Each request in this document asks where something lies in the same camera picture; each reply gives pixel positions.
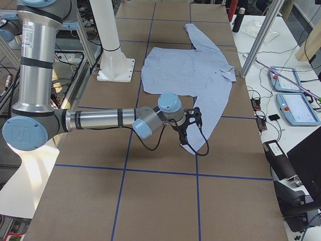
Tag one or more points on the aluminium frame post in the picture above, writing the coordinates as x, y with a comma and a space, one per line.
266, 25

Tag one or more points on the red water bottle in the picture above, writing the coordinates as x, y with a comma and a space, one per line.
232, 9

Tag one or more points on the small circuit board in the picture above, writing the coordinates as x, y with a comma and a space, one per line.
255, 104

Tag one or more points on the black cylinder device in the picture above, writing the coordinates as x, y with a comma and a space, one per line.
278, 160

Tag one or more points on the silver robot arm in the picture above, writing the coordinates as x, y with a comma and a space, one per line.
34, 121

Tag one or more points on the black monitor screen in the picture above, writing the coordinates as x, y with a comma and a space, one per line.
305, 159

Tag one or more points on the lower blue teach pendant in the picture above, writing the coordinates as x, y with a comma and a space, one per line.
297, 110

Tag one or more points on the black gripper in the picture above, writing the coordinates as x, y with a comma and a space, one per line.
179, 128

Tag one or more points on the white pedestal column base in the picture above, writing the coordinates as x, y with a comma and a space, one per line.
114, 65

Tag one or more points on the light blue striped shirt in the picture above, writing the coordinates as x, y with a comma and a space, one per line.
203, 73

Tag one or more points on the black water bottle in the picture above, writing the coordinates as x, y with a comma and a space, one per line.
238, 20

